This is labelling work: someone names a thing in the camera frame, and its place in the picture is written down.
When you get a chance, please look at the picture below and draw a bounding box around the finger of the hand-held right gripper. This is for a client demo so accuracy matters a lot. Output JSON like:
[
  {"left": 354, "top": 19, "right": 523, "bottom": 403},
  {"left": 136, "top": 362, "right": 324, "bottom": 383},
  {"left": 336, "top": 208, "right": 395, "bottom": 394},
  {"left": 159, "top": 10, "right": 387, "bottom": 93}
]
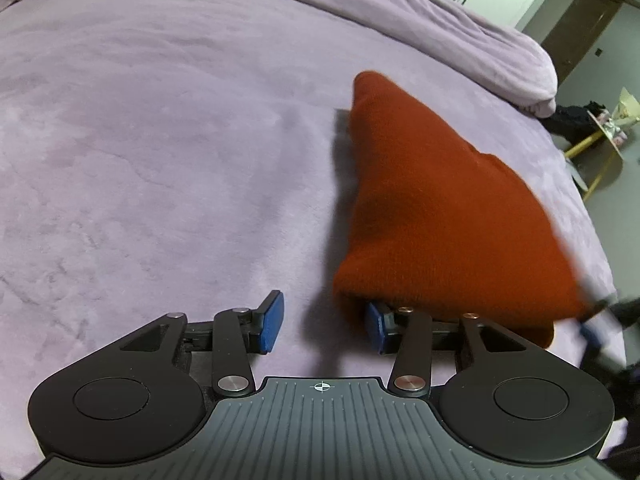
[
  {"left": 579, "top": 325, "right": 628, "bottom": 378},
  {"left": 574, "top": 296, "right": 615, "bottom": 325}
]

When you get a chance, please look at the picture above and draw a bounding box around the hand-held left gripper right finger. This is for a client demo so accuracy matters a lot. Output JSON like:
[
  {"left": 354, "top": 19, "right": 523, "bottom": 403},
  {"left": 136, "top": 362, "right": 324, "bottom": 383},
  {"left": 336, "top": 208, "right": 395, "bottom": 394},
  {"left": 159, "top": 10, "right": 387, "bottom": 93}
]
[{"left": 364, "top": 301, "right": 527, "bottom": 397}]

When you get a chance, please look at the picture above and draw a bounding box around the brown wooden door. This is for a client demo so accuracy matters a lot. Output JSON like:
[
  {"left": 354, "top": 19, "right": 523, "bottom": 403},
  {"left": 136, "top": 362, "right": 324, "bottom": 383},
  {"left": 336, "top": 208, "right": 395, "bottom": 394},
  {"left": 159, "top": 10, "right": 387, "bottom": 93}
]
[{"left": 539, "top": 0, "right": 627, "bottom": 87}]

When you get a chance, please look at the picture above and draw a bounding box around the red knit garment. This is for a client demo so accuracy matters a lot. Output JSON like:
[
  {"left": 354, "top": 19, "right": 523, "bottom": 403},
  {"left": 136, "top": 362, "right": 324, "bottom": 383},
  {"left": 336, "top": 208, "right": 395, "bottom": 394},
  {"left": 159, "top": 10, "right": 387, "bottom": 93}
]
[{"left": 332, "top": 71, "right": 593, "bottom": 350}]

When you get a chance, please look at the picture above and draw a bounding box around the purple rolled quilt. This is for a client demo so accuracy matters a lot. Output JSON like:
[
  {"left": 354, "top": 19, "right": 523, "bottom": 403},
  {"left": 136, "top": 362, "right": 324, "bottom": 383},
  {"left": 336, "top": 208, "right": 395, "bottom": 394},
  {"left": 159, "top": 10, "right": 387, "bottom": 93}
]
[{"left": 202, "top": 0, "right": 559, "bottom": 119}]

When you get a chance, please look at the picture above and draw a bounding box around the round table with yellow legs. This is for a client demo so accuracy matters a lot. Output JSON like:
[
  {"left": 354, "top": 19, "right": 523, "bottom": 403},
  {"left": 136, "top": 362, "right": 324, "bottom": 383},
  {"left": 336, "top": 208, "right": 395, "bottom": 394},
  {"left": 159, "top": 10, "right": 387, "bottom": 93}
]
[{"left": 564, "top": 87, "right": 640, "bottom": 204}]

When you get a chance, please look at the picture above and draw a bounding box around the purple plush blanket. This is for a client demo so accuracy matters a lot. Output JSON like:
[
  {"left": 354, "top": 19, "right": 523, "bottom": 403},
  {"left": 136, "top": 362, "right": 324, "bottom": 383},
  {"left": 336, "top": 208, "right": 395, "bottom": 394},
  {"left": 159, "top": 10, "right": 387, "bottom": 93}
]
[{"left": 0, "top": 0, "right": 626, "bottom": 466}]

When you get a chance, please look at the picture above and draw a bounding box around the dark cloth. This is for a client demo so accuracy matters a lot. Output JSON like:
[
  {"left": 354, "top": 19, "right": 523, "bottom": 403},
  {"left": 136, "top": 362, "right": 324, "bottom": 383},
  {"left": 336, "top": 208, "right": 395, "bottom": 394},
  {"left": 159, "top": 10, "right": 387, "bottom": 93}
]
[{"left": 546, "top": 104, "right": 603, "bottom": 150}]

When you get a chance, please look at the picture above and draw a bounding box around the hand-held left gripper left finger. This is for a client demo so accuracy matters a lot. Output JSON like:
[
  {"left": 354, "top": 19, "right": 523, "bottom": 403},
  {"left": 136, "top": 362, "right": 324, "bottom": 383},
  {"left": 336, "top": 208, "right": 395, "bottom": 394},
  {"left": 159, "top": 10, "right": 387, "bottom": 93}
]
[{"left": 120, "top": 290, "right": 286, "bottom": 397}]

